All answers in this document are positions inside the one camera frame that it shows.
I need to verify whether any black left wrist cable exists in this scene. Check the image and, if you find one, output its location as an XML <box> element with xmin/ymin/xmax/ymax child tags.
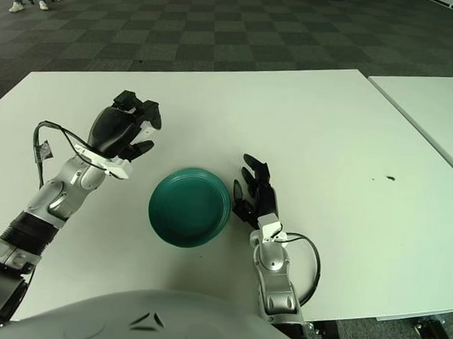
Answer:
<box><xmin>31</xmin><ymin>120</ymin><xmax>114</xmax><ymax>191</ymax></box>

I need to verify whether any green round plate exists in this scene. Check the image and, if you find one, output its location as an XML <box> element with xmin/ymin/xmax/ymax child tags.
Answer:
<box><xmin>147</xmin><ymin>165</ymin><xmax>234</xmax><ymax>251</ymax></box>

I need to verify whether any white charger block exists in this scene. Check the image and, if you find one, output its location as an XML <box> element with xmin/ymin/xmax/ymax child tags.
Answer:
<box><xmin>127</xmin><ymin>105</ymin><xmax>155</xmax><ymax>137</ymax></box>

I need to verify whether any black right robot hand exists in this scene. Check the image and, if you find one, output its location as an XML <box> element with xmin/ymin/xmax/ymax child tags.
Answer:
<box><xmin>231</xmin><ymin>152</ymin><xmax>280</xmax><ymax>231</ymax></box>

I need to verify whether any white robot torso shell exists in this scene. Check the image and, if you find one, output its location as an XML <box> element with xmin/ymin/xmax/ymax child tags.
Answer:
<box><xmin>0</xmin><ymin>283</ymin><xmax>309</xmax><ymax>339</ymax></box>

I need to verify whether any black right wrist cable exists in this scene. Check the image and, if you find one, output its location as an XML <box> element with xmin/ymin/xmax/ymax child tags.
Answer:
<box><xmin>277</xmin><ymin>232</ymin><xmax>324</xmax><ymax>307</ymax></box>

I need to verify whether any white neighbouring table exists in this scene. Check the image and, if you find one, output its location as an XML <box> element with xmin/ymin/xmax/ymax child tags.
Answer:
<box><xmin>364</xmin><ymin>73</ymin><xmax>453</xmax><ymax>178</ymax></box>

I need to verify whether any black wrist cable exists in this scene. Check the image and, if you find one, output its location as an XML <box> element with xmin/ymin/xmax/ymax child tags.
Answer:
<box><xmin>31</xmin><ymin>120</ymin><xmax>114</xmax><ymax>191</ymax></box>
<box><xmin>277</xmin><ymin>232</ymin><xmax>324</xmax><ymax>307</ymax></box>

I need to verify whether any black table leg frame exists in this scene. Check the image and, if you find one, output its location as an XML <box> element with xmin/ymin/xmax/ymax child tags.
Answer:
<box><xmin>413</xmin><ymin>314</ymin><xmax>449</xmax><ymax>339</ymax></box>
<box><xmin>302</xmin><ymin>320</ymin><xmax>341</xmax><ymax>339</ymax></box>

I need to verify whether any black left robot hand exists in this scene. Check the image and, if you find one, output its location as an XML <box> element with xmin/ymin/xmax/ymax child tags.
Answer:
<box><xmin>86</xmin><ymin>88</ymin><xmax>164</xmax><ymax>164</ymax></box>

